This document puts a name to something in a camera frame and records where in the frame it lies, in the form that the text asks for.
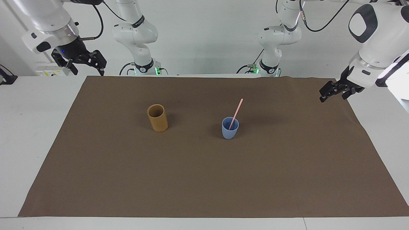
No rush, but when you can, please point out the pink chopstick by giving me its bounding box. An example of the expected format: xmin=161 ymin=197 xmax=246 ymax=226
xmin=228 ymin=98 xmax=244 ymax=131

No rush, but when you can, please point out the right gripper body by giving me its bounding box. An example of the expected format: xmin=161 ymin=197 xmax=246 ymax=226
xmin=56 ymin=37 xmax=90 ymax=62

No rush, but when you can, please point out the black stand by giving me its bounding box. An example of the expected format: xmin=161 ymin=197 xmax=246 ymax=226
xmin=0 ymin=64 xmax=18 ymax=86

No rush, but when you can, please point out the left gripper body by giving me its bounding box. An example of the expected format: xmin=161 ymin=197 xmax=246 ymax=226
xmin=339 ymin=65 xmax=352 ymax=88

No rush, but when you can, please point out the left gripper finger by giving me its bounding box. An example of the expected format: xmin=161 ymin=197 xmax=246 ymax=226
xmin=319 ymin=80 xmax=344 ymax=103
xmin=341 ymin=86 xmax=365 ymax=100

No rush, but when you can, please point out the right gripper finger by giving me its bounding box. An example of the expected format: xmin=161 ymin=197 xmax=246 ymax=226
xmin=51 ymin=50 xmax=79 ymax=76
xmin=78 ymin=50 xmax=107 ymax=77

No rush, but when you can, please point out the black cable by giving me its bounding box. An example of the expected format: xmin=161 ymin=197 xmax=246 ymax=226
xmin=119 ymin=62 xmax=136 ymax=76
xmin=375 ymin=50 xmax=409 ymax=88
xmin=253 ymin=48 xmax=265 ymax=65
xmin=236 ymin=65 xmax=258 ymax=74
xmin=79 ymin=3 xmax=104 ymax=41
xmin=299 ymin=0 xmax=351 ymax=33
xmin=102 ymin=0 xmax=127 ymax=22

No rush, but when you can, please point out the blue cup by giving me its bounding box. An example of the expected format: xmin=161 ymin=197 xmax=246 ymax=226
xmin=221 ymin=117 xmax=240 ymax=140

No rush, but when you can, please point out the white box with yellow labels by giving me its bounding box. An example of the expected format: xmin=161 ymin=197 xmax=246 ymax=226
xmin=35 ymin=62 xmax=70 ymax=77

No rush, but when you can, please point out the bamboo cup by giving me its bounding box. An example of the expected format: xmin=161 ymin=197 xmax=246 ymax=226
xmin=147 ymin=104 xmax=169 ymax=133

